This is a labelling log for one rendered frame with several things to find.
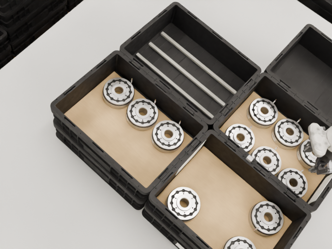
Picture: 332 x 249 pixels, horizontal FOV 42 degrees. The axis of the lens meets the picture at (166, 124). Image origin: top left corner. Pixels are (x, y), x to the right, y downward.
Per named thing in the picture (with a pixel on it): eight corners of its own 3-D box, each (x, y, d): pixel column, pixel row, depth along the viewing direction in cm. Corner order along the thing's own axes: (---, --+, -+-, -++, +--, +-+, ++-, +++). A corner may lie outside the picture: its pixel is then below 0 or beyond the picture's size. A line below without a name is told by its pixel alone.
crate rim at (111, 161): (208, 130, 136) (210, 127, 133) (145, 197, 123) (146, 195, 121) (116, 52, 142) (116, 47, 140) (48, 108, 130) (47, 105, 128)
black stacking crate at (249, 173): (143, 205, 132) (147, 196, 122) (201, 142, 144) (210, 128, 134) (242, 297, 125) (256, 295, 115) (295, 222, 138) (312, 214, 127)
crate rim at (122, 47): (261, 73, 148) (264, 69, 146) (208, 130, 136) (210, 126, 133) (174, 4, 154) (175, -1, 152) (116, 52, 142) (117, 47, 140)
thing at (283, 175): (312, 183, 139) (313, 182, 139) (296, 205, 135) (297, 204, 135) (287, 162, 141) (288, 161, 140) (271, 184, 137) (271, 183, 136)
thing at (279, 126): (308, 132, 147) (309, 132, 146) (292, 152, 143) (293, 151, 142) (284, 113, 149) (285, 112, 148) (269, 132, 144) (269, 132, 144)
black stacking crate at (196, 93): (251, 87, 156) (262, 70, 146) (201, 141, 144) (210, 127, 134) (169, 21, 163) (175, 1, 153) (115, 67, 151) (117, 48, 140)
